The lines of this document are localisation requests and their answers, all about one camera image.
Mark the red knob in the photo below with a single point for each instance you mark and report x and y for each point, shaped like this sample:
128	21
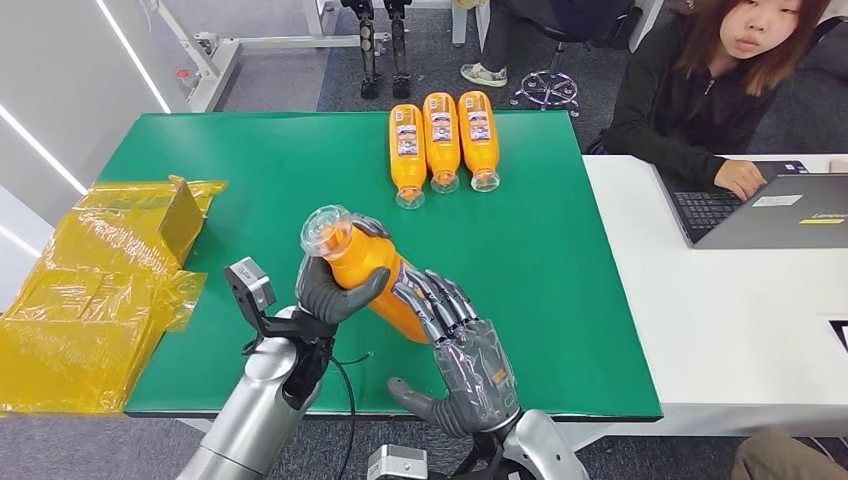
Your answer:
183	75

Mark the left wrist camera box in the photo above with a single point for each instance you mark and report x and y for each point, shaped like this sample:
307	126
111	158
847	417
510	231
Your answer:
250	281

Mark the person's hand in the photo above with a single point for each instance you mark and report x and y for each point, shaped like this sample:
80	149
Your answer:
740	179

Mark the orange bottle with clear cap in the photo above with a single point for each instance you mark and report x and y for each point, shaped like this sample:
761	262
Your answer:
480	154
368	252
441	154
407	166

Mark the grey laptop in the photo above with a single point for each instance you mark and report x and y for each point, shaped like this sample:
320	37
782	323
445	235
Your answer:
762	222

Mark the black robot leg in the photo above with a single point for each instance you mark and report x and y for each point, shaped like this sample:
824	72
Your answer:
399	60
368	60

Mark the black item at desk edge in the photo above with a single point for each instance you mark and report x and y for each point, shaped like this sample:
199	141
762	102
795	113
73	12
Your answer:
841	334

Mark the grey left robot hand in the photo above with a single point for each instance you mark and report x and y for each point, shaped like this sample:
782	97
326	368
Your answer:
324	298

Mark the yellow film wrapped box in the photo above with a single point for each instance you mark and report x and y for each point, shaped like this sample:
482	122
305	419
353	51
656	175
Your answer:
86	318

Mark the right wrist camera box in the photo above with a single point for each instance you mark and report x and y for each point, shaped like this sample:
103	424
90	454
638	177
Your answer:
397	464

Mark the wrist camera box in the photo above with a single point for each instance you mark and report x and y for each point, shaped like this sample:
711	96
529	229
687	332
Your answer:
250	281
397	464

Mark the brown person's knee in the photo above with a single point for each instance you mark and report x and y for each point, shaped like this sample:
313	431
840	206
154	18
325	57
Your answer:
782	460

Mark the white metal frame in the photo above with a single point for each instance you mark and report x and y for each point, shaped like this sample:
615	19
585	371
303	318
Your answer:
222	66

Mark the seated person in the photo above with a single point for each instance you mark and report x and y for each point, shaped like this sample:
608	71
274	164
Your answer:
503	33

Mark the chrome office chair base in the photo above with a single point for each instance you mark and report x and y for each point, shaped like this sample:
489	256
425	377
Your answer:
550	88

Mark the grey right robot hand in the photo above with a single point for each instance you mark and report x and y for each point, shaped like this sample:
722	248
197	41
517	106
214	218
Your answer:
474	378

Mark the green table mat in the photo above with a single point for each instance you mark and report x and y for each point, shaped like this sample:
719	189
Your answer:
530	265

